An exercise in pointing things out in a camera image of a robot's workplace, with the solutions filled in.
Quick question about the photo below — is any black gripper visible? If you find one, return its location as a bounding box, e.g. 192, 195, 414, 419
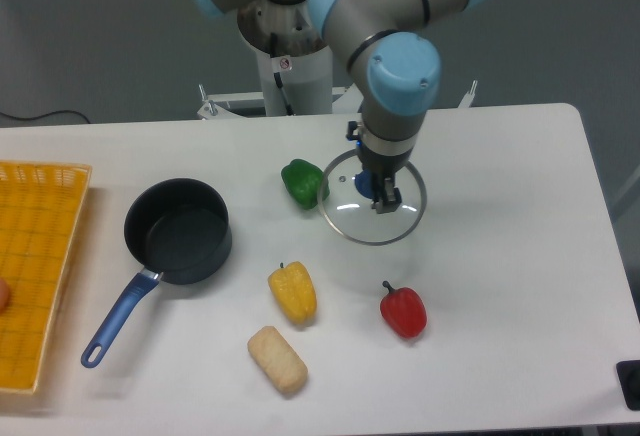
346, 120, 416, 214

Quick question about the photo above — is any glass lid with blue knob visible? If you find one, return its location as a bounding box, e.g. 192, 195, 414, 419
317, 150, 427, 246

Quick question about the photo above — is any dark pot with blue handle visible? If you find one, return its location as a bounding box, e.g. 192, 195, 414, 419
80, 178, 232, 368

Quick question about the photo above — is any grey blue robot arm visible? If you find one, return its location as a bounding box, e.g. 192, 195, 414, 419
195, 0, 486, 213

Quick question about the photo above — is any green bell pepper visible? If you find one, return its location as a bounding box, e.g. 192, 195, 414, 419
281, 158, 324, 210

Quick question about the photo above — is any red bell pepper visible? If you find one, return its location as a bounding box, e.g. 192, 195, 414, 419
380, 281, 428, 339

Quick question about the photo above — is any yellow bell pepper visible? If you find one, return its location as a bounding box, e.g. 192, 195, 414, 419
268, 261, 317, 325

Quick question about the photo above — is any beige bread loaf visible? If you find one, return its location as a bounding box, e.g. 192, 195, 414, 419
247, 326, 308, 395

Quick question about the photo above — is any black device at table edge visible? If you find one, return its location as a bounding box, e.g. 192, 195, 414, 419
616, 360, 640, 411

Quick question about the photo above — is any yellow woven basket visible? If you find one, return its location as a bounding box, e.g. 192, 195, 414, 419
1, 161, 92, 394

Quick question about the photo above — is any white table frame bracket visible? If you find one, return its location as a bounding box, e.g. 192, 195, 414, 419
458, 79, 478, 108

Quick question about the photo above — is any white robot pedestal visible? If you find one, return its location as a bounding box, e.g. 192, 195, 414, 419
197, 0, 363, 120

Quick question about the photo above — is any black floor cable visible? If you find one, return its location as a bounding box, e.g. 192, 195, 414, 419
0, 109, 92, 125

